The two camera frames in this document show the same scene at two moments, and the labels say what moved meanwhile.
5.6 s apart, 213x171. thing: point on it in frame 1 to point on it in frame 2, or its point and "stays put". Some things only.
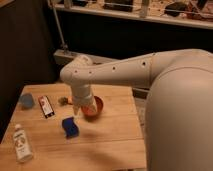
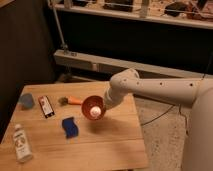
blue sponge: [70, 127] stays put
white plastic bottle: [23, 150] stays put
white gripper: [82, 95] to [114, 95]
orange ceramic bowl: [90, 112] stays put
